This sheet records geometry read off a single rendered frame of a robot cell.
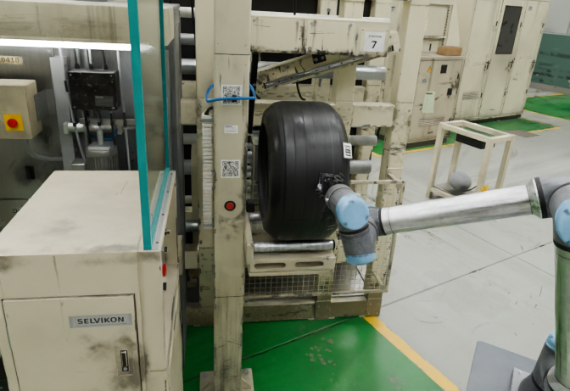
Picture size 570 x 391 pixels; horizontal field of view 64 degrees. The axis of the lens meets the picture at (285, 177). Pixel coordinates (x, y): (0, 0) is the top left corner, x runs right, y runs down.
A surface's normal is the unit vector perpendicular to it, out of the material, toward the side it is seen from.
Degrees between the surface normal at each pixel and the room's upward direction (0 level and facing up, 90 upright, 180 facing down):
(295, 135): 43
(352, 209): 78
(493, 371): 0
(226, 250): 90
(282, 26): 90
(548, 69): 90
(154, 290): 90
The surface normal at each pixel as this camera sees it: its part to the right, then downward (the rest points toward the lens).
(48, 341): 0.15, 0.37
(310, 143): 0.15, -0.33
